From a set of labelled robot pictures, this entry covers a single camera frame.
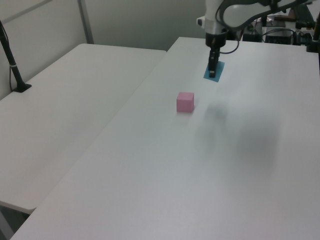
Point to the pink cube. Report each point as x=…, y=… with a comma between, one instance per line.
x=184, y=102

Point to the black pole with clamp base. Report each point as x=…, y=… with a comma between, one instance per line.
x=11, y=65

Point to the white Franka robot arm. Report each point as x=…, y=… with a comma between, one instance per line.
x=235, y=12

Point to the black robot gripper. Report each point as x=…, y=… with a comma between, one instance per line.
x=215, y=39

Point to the grey metal partition post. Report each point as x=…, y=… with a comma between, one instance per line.
x=86, y=22

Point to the blue block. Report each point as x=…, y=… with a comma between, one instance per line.
x=220, y=71

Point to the black camera device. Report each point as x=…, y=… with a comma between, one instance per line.
x=303, y=25

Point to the white adjoining table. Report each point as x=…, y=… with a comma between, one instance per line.
x=62, y=105

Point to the black electronics box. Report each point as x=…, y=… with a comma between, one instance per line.
x=278, y=37

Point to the black clamp camera mount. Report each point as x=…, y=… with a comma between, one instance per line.
x=315, y=37

